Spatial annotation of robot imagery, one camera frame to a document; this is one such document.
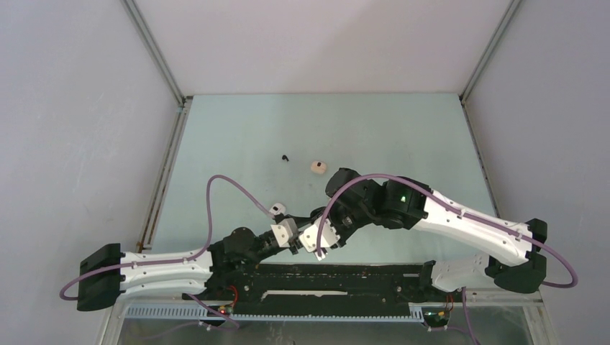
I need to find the black earbud charging case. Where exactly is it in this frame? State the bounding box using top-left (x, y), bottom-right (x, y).
top-left (310, 206), bottom-right (325, 219)

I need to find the white earbud charging case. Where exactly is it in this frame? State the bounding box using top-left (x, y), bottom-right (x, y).
top-left (269, 203), bottom-right (286, 216)

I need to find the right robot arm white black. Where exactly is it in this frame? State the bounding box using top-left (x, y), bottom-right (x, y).
top-left (325, 167), bottom-right (547, 300)

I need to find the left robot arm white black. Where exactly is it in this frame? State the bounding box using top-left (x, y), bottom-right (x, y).
top-left (76, 214), bottom-right (319, 312)

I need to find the beige earbud charging case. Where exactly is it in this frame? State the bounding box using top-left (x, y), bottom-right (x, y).
top-left (310, 161), bottom-right (327, 175)

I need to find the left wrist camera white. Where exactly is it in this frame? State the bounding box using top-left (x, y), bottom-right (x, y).
top-left (270, 219), bottom-right (296, 248)

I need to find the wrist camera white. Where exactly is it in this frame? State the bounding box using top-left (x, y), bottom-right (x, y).
top-left (298, 219), bottom-right (340, 261)
top-left (270, 219), bottom-right (296, 248)

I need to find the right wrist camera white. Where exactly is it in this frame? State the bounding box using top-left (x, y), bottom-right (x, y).
top-left (298, 219), bottom-right (340, 261)

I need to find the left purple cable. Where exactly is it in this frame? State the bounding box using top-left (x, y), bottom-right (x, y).
top-left (59, 175), bottom-right (278, 303)

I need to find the purple cable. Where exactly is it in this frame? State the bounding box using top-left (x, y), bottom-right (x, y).
top-left (315, 173), bottom-right (579, 345)
top-left (59, 175), bottom-right (278, 303)

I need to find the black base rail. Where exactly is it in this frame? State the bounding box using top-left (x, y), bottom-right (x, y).
top-left (197, 264), bottom-right (462, 316)

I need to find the white slotted cable duct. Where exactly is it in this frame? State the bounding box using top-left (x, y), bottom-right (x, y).
top-left (124, 303), bottom-right (424, 323)

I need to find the right aluminium frame post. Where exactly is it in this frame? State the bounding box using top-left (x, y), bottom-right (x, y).
top-left (460, 0), bottom-right (524, 106)

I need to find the aluminium frame post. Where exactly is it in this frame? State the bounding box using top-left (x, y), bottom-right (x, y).
top-left (460, 0), bottom-right (524, 106)
top-left (121, 0), bottom-right (186, 107)

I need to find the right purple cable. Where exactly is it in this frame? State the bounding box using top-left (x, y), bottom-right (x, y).
top-left (315, 173), bottom-right (579, 345)

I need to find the left aluminium frame post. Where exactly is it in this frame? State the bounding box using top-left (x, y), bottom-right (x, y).
top-left (121, 0), bottom-right (186, 107)

